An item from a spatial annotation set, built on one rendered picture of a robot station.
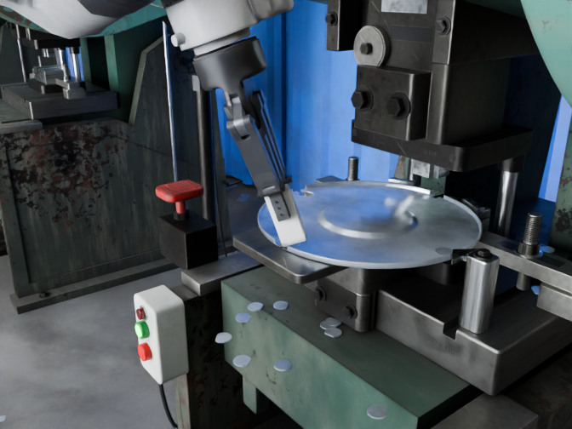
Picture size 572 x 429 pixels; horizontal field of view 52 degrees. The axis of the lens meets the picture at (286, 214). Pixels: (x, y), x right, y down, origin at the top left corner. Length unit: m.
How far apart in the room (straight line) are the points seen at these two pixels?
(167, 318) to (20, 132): 1.33
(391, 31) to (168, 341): 0.54
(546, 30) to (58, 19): 0.45
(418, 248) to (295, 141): 2.21
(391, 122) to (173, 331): 0.45
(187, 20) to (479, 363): 0.48
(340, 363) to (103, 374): 1.22
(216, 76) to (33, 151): 1.58
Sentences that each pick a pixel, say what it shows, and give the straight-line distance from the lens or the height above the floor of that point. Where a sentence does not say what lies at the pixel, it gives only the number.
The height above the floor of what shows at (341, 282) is 0.71.
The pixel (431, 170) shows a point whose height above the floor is 0.83.
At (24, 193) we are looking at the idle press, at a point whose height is 0.41.
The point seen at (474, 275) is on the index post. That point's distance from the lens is 0.68.
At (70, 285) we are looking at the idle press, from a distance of 2.33.
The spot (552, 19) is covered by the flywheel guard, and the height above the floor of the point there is 1.05.
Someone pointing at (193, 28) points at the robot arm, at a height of 1.03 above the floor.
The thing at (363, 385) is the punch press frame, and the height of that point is 0.64.
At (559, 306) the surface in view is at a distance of 0.77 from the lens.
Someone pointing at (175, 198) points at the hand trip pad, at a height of 0.75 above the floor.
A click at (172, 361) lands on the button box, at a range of 0.95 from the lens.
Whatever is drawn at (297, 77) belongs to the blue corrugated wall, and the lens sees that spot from 2.83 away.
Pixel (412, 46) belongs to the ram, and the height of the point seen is 1.00.
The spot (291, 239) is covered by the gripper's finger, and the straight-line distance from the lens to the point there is 0.69.
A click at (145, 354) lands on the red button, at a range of 0.95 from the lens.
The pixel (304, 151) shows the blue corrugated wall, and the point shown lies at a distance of 2.87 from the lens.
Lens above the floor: 1.07
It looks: 22 degrees down
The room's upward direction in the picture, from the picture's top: straight up
